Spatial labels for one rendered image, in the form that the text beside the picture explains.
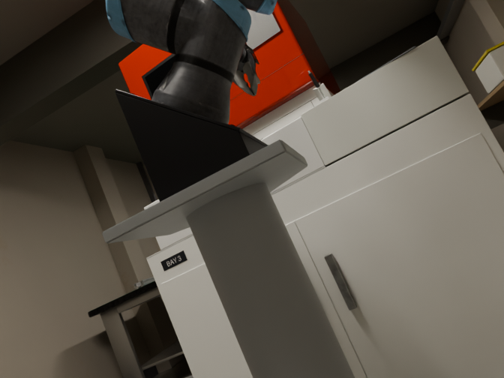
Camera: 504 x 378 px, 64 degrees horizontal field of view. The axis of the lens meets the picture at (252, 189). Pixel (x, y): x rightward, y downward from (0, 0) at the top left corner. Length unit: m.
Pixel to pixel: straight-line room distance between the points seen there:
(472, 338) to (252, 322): 0.54
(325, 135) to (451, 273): 0.42
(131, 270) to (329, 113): 4.00
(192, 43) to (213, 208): 0.30
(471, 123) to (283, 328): 0.60
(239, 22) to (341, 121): 0.37
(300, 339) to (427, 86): 0.62
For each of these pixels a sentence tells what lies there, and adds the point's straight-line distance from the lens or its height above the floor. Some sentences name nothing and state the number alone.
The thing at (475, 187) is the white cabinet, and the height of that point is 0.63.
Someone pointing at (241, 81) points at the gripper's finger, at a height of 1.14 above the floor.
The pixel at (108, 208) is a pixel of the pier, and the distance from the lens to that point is 4.94.
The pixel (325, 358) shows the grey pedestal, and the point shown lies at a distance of 0.71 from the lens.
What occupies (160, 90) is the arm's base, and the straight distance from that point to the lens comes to 0.77.
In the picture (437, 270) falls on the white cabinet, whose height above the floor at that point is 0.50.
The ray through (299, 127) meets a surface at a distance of 1.05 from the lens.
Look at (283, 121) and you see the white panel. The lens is 1.73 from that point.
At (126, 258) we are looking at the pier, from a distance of 4.83.
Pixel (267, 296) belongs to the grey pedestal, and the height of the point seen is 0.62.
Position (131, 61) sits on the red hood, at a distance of 2.13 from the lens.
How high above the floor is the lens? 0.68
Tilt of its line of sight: 9 degrees up
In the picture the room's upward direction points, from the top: 24 degrees counter-clockwise
